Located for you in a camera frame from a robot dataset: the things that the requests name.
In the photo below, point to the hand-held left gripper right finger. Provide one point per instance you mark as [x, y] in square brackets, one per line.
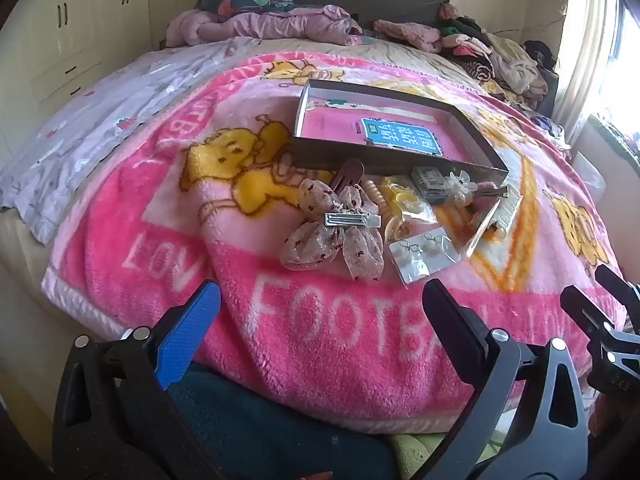
[452, 320]

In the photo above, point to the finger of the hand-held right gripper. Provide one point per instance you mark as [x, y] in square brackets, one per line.
[620, 287]
[585, 312]

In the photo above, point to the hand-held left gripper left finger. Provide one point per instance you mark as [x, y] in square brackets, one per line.
[190, 332]

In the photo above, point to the clear earrings packet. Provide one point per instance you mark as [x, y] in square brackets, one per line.
[420, 255]

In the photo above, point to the sheer dotted bow hair clip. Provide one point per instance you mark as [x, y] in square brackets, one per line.
[360, 250]

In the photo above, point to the cream lettered hair clip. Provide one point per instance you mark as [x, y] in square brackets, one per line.
[507, 212]

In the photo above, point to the white flower hair clip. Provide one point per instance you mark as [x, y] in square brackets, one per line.
[460, 185]

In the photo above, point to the shallow grey cardboard box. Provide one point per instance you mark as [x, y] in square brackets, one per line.
[375, 157]

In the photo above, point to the mauve plastic hair clip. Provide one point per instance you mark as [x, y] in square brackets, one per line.
[350, 170]

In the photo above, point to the pink printed fleece blanket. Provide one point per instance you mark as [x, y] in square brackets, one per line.
[300, 335]

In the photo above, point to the white plastic bag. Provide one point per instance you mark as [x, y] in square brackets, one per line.
[590, 175]

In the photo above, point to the bag of yellow rings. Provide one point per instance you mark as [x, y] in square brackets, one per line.
[400, 200]

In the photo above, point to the dark teal cloth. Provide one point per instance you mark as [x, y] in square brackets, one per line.
[275, 435]

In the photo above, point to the slim metal hair clip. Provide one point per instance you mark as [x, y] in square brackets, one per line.
[490, 191]

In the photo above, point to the small grey clear case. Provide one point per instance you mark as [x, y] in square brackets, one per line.
[430, 182]

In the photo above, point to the green cloth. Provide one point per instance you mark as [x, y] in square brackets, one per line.
[415, 455]

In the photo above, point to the grey printed bed sheet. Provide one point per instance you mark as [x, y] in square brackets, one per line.
[100, 125]

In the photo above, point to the pink booklet with teal label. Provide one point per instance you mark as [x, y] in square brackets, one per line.
[330, 125]

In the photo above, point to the bright window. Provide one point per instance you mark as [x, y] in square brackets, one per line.
[627, 50]

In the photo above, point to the cream curtain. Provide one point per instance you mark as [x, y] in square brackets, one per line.
[585, 35]

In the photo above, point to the pile of mixed clothes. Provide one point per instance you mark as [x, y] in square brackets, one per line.
[500, 60]

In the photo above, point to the beige quilted bedspread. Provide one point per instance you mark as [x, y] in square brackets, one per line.
[400, 55]

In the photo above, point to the pink knitted garment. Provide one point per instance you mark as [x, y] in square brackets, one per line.
[405, 35]

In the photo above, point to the pink crumpled duvet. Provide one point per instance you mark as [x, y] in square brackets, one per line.
[280, 25]

